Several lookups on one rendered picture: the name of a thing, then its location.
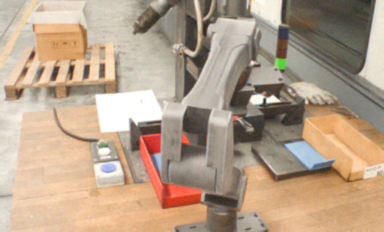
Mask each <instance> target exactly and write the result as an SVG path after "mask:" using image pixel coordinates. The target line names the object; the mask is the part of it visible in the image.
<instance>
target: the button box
mask: <svg viewBox="0 0 384 232"><path fill-rule="evenodd" d="M52 109H53V112H54V115H55V120H56V123H57V125H58V126H59V127H60V129H61V130H62V131H63V132H64V133H66V134H67V135H70V136H72V137H74V138H76V139H78V140H83V141H90V142H96V143H90V149H91V156H92V161H93V165H94V168H95V163H98V164H101V163H107V162H112V161H118V160H119V157H118V155H117V152H116V148H115V143H114V140H107V141H104V140H99V139H93V138H84V137H79V136H77V135H75V134H72V133H70V132H69V131H67V130H66V129H64V128H63V127H62V125H61V124H60V122H59V120H58V117H57V115H56V108H55V107H53V108H52ZM99 143H107V144H108V147H107V149H108V150H109V153H108V154H107V155H101V154H100V153H99V148H98V144H99Z"/></svg>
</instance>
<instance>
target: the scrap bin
mask: <svg viewBox="0 0 384 232"><path fill-rule="evenodd" d="M181 142H182V143H186V144H189V142H188V140H187V138H186V137H185V135H184V134H183V132H182V133H181ZM139 147H140V156H141V159H142V162H143V164H144V166H145V168H146V171H147V173H148V176H149V179H150V180H151V184H152V186H153V189H154V192H155V193H156V195H157V198H158V200H159V203H160V206H161V209H169V208H173V207H178V206H185V205H193V204H198V203H201V199H202V191H200V190H196V189H192V188H185V187H183V186H178V185H173V184H167V183H164V182H162V179H161V175H160V174H159V173H158V171H157V170H156V168H155V166H154V165H153V162H152V160H151V157H150V155H154V154H158V153H161V134H153V135H142V136H139Z"/></svg>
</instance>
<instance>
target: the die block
mask: <svg viewBox="0 0 384 232"><path fill-rule="evenodd" d="M245 121H246V122H247V123H249V124H250V125H252V127H253V129H254V131H253V132H251V134H249V133H245V131H244V129H242V128H241V126H240V125H239V124H238V123H237V121H235V122H232V126H233V134H234V135H235V137H236V138H237V139H238V140H239V142H240V143H249V142H255V141H261V139H262V132H263V118H261V119H249V120H245ZM187 135H188V136H189V138H190V140H191V142H192V143H193V145H196V146H204V147H207V137H205V136H200V135H195V134H188V133H187Z"/></svg>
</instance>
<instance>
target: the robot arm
mask: <svg viewBox="0 0 384 232"><path fill-rule="evenodd" d="M261 37H262V32H261V31H260V29H259V28H258V24H257V20H255V19H248V18H242V17H238V19H237V20H234V19H227V18H220V17H218V19H217V21H216V23H215V24H210V26H209V28H208V33H207V36H206V39H207V45H208V48H211V50H210V53H209V56H208V59H207V62H206V63H205V65H204V68H203V70H202V72H201V74H200V76H199V79H198V81H197V82H196V84H195V86H194V87H193V88H192V90H191V91H190V93H189V94H188V95H187V96H186V97H184V98H183V100H182V102H181V103H180V104H176V103H172V102H167V103H166V105H165V107H164V109H163V113H162V120H161V142H160V176H161V179H162V182H164V183H167V184H173V185H178V186H183V187H185V188H192V189H196V190H200V191H202V199H201V204H202V205H206V206H207V220H205V221H198V222H194V223H190V224H183V225H176V226H173V227H172V232H268V230H269V226H268V225H266V223H265V222H264V219H263V218H262V216H260V214H259V213H258V212H256V211H251V212H245V213H242V214H238V215H237V212H238V211H239V212H241V210H242V207H243V204H244V201H245V194H246V190H247V185H248V177H247V176H245V169H244V168H243V167H237V166H233V121H234V120H237V119H240V118H242V117H246V115H247V114H248V109H247V105H248V103H249V101H250V99H251V97H252V94H253V93H254V91H255V92H256V93H258V94H260V95H262V96H264V97H266V98H270V97H271V96H273V95H274V94H275V93H276V94H278V93H280V91H281V90H282V88H283V86H284V84H285V81H284V79H283V77H282V75H281V72H280V70H279V67H266V68H258V67H255V68H253V66H254V62H256V61H257V54H258V52H259V48H260V39H261ZM182 131H184V132H185V133H188V134H195V135H200V136H205V137H207V147H204V146H196V145H191V144H186V143H182Z"/></svg>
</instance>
